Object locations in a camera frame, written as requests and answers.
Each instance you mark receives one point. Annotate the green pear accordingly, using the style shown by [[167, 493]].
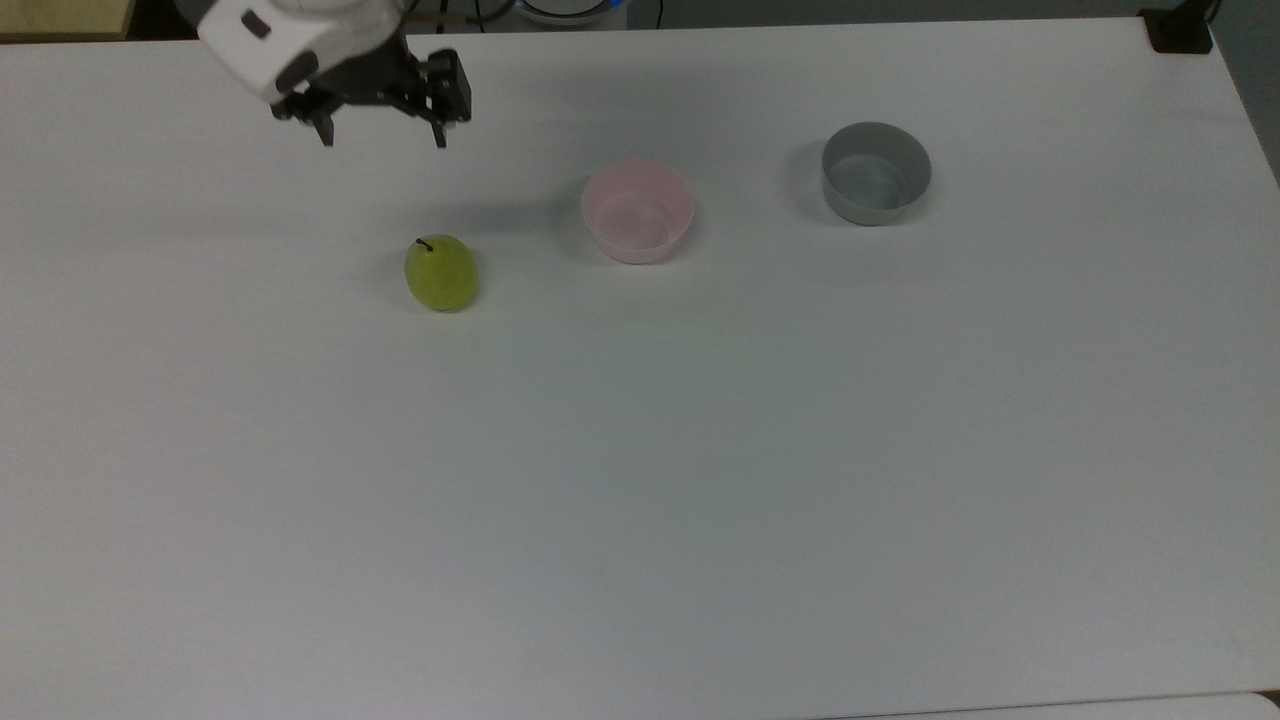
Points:
[[440, 278]]

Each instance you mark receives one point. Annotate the light wooden furniture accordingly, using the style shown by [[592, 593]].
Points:
[[60, 18]]

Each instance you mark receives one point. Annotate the grey plastic bowl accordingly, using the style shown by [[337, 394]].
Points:
[[875, 207]]

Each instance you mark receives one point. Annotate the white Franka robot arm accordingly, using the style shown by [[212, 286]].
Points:
[[280, 40]]

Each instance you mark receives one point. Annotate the black table clamp mount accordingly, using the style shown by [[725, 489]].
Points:
[[1180, 36]]

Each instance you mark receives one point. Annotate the white robot base blue light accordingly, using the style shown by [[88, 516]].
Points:
[[570, 12]]

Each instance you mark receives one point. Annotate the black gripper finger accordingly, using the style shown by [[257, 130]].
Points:
[[305, 106], [452, 90]]

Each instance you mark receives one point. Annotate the pink plastic bowl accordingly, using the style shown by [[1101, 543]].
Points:
[[640, 238]]

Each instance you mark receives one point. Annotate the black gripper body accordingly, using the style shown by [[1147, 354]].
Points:
[[370, 78]]

